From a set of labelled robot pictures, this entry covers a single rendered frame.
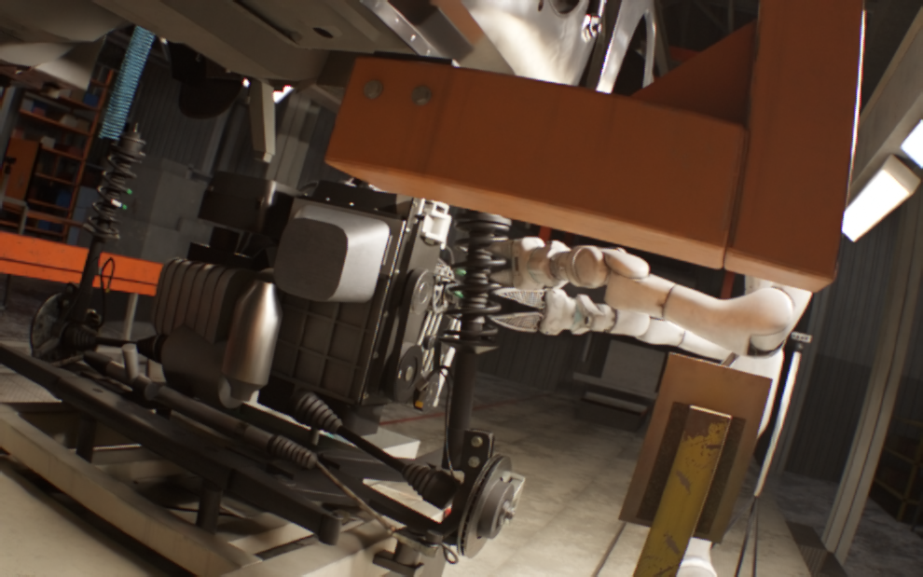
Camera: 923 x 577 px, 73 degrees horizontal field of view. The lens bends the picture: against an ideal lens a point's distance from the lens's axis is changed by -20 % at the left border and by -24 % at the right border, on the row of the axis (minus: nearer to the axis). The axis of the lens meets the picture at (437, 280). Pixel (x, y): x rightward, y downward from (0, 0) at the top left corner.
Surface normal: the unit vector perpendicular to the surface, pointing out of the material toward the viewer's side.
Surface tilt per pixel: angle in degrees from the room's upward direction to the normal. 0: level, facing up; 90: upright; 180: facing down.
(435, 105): 90
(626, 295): 114
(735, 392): 90
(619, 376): 90
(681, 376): 90
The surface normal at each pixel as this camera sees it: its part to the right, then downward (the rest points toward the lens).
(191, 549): -0.34, -0.11
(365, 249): 0.72, 0.18
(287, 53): 0.87, 0.34
